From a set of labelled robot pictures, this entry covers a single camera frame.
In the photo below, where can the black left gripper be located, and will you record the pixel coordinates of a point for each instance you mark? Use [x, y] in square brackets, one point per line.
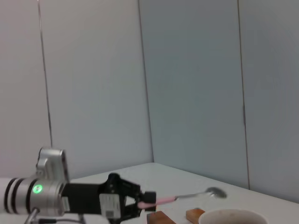
[84, 198]

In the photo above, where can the grey ceramic cup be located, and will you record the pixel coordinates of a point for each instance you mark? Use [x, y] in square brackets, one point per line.
[233, 215]

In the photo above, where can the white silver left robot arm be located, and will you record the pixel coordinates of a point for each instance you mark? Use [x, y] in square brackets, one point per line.
[18, 196]

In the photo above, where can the dark brown notched wooden block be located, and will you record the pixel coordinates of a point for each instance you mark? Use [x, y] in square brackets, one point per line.
[161, 218]

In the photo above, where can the light wooden block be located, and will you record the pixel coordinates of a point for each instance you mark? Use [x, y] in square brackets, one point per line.
[195, 214]

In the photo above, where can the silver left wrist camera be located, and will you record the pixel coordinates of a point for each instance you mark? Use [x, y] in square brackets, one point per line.
[52, 163]

